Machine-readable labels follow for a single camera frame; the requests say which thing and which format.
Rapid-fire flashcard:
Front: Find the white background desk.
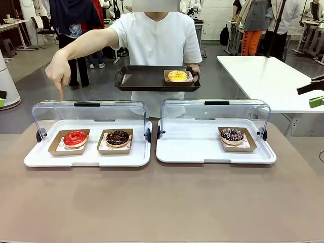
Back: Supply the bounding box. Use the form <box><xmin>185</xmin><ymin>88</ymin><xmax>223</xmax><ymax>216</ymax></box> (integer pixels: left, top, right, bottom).
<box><xmin>0</xmin><ymin>19</ymin><xmax>35</xmax><ymax>52</ymax></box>

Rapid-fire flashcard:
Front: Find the bystander in orange trousers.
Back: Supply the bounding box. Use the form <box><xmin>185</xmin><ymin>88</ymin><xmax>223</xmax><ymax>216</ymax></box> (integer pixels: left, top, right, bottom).
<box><xmin>229</xmin><ymin>0</ymin><xmax>273</xmax><ymax>57</ymax></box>

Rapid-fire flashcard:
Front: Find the red glazed donut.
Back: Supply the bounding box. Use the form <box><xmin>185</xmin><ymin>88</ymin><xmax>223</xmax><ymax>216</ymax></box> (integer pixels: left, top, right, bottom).
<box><xmin>63</xmin><ymin>130</ymin><xmax>89</xmax><ymax>149</ymax></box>

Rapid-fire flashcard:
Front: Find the white side table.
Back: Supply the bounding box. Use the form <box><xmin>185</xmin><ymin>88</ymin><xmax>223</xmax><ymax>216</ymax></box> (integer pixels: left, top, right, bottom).
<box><xmin>216</xmin><ymin>55</ymin><xmax>324</xmax><ymax>137</ymax></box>

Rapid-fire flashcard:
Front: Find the chocolate glazed donut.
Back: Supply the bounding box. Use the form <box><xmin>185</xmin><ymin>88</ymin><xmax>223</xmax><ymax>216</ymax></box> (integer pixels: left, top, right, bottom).
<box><xmin>105</xmin><ymin>130</ymin><xmax>130</xmax><ymax>148</ymax></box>

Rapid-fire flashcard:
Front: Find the black camera pole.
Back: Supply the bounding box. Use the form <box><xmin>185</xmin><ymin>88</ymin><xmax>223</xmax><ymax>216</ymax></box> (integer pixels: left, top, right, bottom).
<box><xmin>265</xmin><ymin>0</ymin><xmax>288</xmax><ymax>59</ymax></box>

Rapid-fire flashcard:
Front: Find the bystander in navy jacket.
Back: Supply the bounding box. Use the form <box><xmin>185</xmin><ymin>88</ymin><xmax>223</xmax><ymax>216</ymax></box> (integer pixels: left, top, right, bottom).
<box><xmin>49</xmin><ymin>0</ymin><xmax>104</xmax><ymax>88</ymax></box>

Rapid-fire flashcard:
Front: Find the person in white shirt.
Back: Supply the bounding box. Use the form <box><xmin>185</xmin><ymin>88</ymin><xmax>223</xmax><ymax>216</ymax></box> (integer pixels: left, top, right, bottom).
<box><xmin>108</xmin><ymin>11</ymin><xmax>203</xmax><ymax>118</ymax></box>

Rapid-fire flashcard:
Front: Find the person's right forearm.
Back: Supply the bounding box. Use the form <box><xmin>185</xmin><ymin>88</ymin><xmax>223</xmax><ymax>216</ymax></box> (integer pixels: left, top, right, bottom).
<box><xmin>54</xmin><ymin>27</ymin><xmax>120</xmax><ymax>61</ymax></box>

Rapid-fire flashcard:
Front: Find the dark brown serving tray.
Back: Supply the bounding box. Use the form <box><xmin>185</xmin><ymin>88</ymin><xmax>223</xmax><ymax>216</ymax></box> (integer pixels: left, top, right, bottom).
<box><xmin>114</xmin><ymin>65</ymin><xmax>201</xmax><ymax>92</ymax></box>

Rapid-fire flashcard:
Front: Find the yellow sprinkled donut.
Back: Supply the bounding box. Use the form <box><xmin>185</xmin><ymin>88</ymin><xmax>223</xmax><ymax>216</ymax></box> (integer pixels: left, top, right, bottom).
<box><xmin>168</xmin><ymin>70</ymin><xmax>188</xmax><ymax>83</ymax></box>

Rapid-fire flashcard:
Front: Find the grey background workbench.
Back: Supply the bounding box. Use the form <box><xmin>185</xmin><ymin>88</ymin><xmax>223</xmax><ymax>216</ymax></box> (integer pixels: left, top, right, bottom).
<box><xmin>297</xmin><ymin>19</ymin><xmax>324</xmax><ymax>60</ymax></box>

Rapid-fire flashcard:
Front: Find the person's right hand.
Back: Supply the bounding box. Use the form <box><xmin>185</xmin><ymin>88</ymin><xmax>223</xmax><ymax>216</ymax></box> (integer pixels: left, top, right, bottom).
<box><xmin>45</xmin><ymin>52</ymin><xmax>72</xmax><ymax>101</ymax></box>

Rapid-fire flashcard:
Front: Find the brown cardboard donut tray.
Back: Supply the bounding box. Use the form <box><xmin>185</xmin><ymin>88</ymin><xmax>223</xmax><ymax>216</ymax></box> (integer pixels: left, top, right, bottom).
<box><xmin>164</xmin><ymin>70</ymin><xmax>196</xmax><ymax>85</ymax></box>
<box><xmin>48</xmin><ymin>129</ymin><xmax>91</xmax><ymax>157</ymax></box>
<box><xmin>97</xmin><ymin>128</ymin><xmax>134</xmax><ymax>156</ymax></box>
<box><xmin>218</xmin><ymin>127</ymin><xmax>258</xmax><ymax>152</ymax></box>

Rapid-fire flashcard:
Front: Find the black office chair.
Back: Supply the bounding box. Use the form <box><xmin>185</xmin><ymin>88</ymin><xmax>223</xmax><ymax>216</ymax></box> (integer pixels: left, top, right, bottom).
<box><xmin>30</xmin><ymin>15</ymin><xmax>59</xmax><ymax>50</ymax></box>

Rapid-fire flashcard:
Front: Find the white display tray base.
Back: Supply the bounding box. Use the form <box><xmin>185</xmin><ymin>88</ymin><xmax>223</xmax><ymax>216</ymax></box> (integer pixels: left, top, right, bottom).
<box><xmin>155</xmin><ymin>118</ymin><xmax>277</xmax><ymax>165</ymax></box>
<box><xmin>24</xmin><ymin>119</ymin><xmax>153</xmax><ymax>168</ymax></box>

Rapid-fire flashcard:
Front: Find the grey plastic stool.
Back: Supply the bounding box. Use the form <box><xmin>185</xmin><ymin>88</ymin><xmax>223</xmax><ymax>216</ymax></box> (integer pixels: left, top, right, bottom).
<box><xmin>0</xmin><ymin>37</ymin><xmax>17</xmax><ymax>58</ymax></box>

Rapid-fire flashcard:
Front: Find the white round pedestal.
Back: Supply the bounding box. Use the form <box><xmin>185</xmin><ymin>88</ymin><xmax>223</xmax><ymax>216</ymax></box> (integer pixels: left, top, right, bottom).
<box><xmin>0</xmin><ymin>49</ymin><xmax>22</xmax><ymax>110</ymax></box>

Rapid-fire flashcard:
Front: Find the bystander in white shirt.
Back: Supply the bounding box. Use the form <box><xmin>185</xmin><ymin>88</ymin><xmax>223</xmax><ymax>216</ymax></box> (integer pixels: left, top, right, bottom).
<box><xmin>268</xmin><ymin>0</ymin><xmax>300</xmax><ymax>55</ymax></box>

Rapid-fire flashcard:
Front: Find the bystander in red jacket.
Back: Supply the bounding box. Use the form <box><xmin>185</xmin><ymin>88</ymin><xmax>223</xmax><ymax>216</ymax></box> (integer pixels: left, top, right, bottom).
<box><xmin>80</xmin><ymin>0</ymin><xmax>106</xmax><ymax>69</ymax></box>

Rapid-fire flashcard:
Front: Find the clear hinged display lid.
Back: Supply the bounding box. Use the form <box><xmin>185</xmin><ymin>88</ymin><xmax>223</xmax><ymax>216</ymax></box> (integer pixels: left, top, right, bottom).
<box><xmin>156</xmin><ymin>98</ymin><xmax>271</xmax><ymax>142</ymax></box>
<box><xmin>31</xmin><ymin>100</ymin><xmax>152</xmax><ymax>143</ymax></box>

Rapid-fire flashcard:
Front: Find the black backpack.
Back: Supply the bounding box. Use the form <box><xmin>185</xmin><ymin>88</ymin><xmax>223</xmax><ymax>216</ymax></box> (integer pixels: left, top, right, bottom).
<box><xmin>219</xmin><ymin>25</ymin><xmax>230</xmax><ymax>47</ymax></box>

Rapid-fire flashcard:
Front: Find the chocolate sprinkle donut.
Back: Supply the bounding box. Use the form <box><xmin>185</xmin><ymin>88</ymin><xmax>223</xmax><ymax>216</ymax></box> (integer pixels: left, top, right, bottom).
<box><xmin>219</xmin><ymin>128</ymin><xmax>245</xmax><ymax>145</ymax></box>

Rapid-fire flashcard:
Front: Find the person's left hand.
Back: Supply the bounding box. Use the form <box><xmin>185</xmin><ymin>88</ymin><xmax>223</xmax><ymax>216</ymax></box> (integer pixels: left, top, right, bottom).
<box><xmin>186</xmin><ymin>63</ymin><xmax>201</xmax><ymax>82</ymax></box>

